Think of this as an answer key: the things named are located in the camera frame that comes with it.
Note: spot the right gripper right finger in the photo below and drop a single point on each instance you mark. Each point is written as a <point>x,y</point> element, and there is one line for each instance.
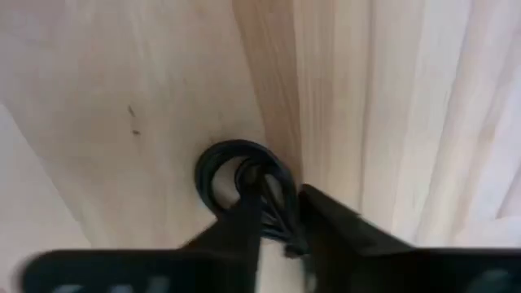
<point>338,232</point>

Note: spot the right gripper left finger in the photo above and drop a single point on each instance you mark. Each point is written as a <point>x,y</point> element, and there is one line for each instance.
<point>248,219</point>

